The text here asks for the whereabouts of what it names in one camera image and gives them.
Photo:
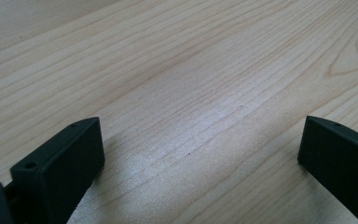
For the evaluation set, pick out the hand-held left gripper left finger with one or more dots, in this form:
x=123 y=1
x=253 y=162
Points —
x=62 y=174

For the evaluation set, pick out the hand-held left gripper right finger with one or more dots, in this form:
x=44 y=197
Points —
x=341 y=161

